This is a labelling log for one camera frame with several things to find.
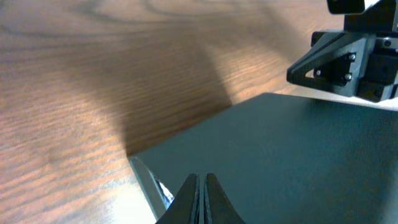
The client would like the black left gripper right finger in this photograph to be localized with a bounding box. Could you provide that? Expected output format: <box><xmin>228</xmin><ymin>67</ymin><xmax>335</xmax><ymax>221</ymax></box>
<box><xmin>203</xmin><ymin>173</ymin><xmax>245</xmax><ymax>224</ymax></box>

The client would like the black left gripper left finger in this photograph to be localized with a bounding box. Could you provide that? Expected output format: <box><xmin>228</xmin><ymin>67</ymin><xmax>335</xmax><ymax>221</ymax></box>
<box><xmin>156</xmin><ymin>174</ymin><xmax>200</xmax><ymax>224</ymax></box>

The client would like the dark green gift box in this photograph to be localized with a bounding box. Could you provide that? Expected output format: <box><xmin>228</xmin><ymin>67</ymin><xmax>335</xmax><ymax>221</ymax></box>
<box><xmin>138</xmin><ymin>93</ymin><xmax>397</xmax><ymax>223</ymax></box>

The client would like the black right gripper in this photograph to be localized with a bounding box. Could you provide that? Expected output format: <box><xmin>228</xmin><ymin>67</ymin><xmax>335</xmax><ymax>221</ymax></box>
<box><xmin>287</xmin><ymin>0</ymin><xmax>397</xmax><ymax>102</ymax></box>

